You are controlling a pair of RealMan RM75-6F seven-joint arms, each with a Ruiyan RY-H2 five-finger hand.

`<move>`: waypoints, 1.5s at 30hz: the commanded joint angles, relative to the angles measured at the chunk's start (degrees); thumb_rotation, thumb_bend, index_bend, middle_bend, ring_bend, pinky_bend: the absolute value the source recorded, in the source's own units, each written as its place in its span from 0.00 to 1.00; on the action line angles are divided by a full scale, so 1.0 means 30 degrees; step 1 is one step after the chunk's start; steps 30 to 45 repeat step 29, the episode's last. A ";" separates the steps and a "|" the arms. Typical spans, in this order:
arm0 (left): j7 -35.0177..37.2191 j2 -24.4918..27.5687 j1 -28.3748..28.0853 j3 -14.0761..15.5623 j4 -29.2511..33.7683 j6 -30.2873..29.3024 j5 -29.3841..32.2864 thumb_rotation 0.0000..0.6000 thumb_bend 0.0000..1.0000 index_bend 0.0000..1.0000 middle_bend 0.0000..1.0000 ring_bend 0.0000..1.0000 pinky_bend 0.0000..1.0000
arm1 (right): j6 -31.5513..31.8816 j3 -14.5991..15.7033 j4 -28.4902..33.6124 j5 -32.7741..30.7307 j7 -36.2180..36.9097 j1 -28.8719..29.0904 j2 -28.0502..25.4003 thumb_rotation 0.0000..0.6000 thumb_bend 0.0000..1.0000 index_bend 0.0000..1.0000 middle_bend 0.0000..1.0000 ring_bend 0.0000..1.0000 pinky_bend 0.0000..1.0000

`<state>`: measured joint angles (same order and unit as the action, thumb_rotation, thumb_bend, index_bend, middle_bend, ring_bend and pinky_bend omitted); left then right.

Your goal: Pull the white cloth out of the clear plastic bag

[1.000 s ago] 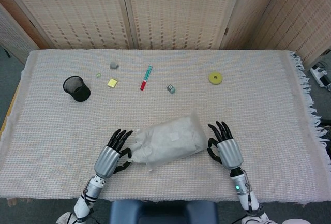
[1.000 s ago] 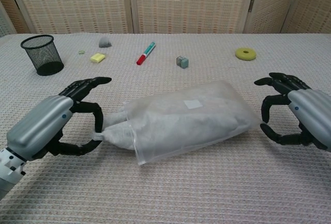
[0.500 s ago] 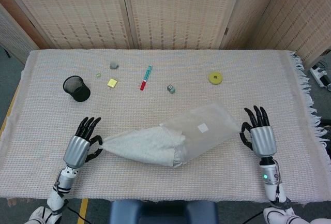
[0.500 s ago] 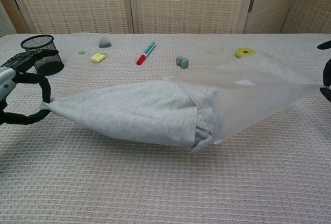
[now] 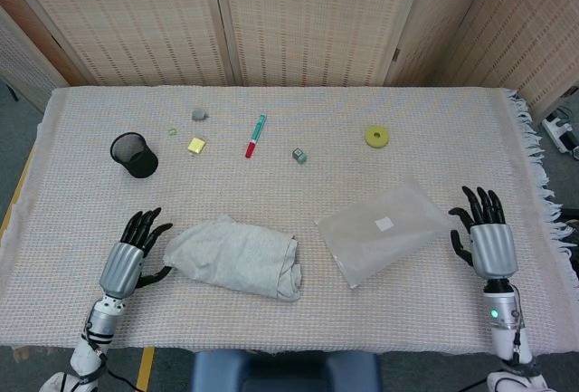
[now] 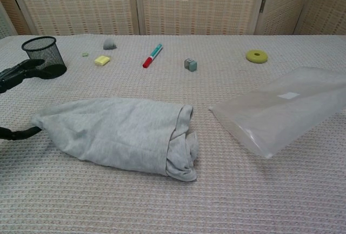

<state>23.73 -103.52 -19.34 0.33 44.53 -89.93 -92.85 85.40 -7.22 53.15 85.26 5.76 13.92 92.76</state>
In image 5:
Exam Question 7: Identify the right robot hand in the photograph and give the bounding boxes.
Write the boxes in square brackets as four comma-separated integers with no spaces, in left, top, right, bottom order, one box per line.
[448,186,519,281]

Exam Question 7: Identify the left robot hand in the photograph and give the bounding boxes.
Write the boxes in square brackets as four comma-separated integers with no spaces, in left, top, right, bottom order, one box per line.
[98,206,175,300]

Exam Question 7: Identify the white clothes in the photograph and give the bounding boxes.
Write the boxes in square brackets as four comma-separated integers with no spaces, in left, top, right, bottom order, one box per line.
[162,213,304,303]

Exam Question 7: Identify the translucent plastic bag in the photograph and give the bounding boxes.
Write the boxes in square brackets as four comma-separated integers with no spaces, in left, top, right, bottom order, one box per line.
[314,182,453,290]

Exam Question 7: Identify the black mesh pen cup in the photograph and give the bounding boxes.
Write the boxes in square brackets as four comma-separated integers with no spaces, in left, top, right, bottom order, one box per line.
[109,131,159,179]

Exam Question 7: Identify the yellow floor tape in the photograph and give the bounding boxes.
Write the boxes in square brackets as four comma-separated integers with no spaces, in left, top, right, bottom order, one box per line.
[135,346,156,392]

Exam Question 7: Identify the white device on floor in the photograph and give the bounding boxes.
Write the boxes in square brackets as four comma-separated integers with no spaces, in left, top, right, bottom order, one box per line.
[541,109,579,160]

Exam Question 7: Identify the white woven tablecloth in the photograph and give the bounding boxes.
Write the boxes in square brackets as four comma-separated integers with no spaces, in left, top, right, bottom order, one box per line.
[0,85,579,357]

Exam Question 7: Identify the green red marker pen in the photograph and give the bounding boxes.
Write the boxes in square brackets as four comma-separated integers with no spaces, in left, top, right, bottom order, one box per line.
[244,113,268,159]

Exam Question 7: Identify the wooden folding screen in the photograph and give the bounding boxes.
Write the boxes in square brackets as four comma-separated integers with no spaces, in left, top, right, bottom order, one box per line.
[0,0,579,121]

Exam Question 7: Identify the yellow foam ring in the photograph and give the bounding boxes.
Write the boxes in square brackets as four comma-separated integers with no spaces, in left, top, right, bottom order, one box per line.
[364,125,390,150]

